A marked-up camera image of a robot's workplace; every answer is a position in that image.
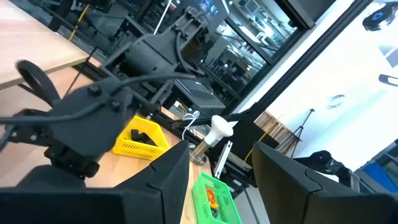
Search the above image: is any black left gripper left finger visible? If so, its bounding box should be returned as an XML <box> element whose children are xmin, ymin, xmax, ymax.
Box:
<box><xmin>116</xmin><ymin>140</ymin><xmax>191</xmax><ymax>224</ymax></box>

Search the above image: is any raised wooden tabletop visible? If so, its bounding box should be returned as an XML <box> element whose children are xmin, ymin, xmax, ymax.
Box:
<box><xmin>0</xmin><ymin>0</ymin><xmax>90</xmax><ymax>91</ymax></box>

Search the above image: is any wooden panel stack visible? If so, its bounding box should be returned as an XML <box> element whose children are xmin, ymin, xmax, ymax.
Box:
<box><xmin>254</xmin><ymin>110</ymin><xmax>295</xmax><ymax>147</ymax></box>

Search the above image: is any black frame rail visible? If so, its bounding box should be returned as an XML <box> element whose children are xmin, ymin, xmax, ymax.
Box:
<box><xmin>214</xmin><ymin>118</ymin><xmax>259</xmax><ymax>190</ymax></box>

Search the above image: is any blue bin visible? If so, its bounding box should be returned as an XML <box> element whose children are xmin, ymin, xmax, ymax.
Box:
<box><xmin>362</xmin><ymin>161</ymin><xmax>398</xmax><ymax>194</ymax></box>

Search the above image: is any yellow pole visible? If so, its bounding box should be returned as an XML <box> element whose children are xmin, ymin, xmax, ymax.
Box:
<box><xmin>68</xmin><ymin>3</ymin><xmax>86</xmax><ymax>43</ymax></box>

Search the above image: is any purple coil keychain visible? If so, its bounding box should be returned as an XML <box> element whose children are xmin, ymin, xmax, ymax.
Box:
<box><xmin>212</xmin><ymin>208</ymin><xmax>229</xmax><ymax>223</ymax></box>

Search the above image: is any black right camera cable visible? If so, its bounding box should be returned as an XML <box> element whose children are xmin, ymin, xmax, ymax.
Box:
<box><xmin>14</xmin><ymin>60</ymin><xmax>62</xmax><ymax>108</ymax></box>

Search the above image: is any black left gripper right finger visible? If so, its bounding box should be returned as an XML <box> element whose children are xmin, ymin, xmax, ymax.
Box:
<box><xmin>252</xmin><ymin>142</ymin><xmax>358</xmax><ymax>224</ymax></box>

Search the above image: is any yellow plastic basket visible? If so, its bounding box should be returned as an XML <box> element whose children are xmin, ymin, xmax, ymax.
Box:
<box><xmin>111</xmin><ymin>116</ymin><xmax>171</xmax><ymax>162</ymax></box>

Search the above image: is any silver metal bracket strip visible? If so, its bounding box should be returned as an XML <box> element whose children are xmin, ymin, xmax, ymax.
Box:
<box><xmin>213</xmin><ymin>140</ymin><xmax>233</xmax><ymax>180</ymax></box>

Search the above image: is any black strap band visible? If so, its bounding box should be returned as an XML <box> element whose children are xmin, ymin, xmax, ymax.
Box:
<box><xmin>130</xmin><ymin>128</ymin><xmax>150</xmax><ymax>146</ymax></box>
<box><xmin>141</xmin><ymin>133</ymin><xmax>159</xmax><ymax>147</ymax></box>

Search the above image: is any black computer case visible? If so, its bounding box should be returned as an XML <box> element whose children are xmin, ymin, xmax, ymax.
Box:
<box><xmin>172</xmin><ymin>78</ymin><xmax>227</xmax><ymax>118</ymax></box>

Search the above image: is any white cable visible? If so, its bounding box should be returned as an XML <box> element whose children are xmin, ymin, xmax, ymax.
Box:
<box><xmin>181</xmin><ymin>110</ymin><xmax>201</xmax><ymax>141</ymax></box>

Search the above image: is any white mushroom desk lamp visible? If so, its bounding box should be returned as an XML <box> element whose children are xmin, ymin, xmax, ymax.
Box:
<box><xmin>188</xmin><ymin>114</ymin><xmax>234</xmax><ymax>166</ymax></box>

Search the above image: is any black frame post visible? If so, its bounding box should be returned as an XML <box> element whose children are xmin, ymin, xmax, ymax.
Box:
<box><xmin>229</xmin><ymin>0</ymin><xmax>374</xmax><ymax>125</ymax></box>

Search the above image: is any green plastic basket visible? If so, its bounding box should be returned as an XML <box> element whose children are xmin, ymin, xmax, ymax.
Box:
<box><xmin>191</xmin><ymin>171</ymin><xmax>243</xmax><ymax>224</ymax></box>

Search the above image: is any black tripod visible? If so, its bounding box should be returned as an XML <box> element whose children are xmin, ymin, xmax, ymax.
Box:
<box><xmin>290</xmin><ymin>108</ymin><xmax>315</xmax><ymax>158</ymax></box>

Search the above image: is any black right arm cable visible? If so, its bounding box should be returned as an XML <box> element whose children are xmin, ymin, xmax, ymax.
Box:
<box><xmin>0</xmin><ymin>101</ymin><xmax>105</xmax><ymax>125</ymax></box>

